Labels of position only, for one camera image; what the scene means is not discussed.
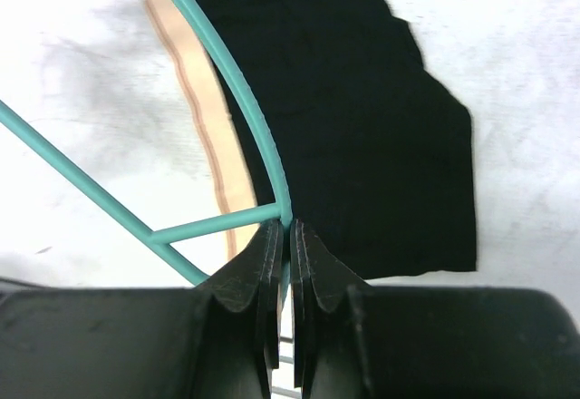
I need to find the black underwear beige waistband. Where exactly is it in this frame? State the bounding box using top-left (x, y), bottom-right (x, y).
top-left (143, 0), bottom-right (479, 280)

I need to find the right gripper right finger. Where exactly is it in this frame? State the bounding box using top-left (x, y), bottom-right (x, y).
top-left (289, 221), bottom-right (579, 398)

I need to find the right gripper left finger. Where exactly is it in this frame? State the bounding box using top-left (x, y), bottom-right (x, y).
top-left (1, 220), bottom-right (284, 398)

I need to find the teal hanger with black underwear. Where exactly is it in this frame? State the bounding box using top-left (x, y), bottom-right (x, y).
top-left (0, 0), bottom-right (293, 327)

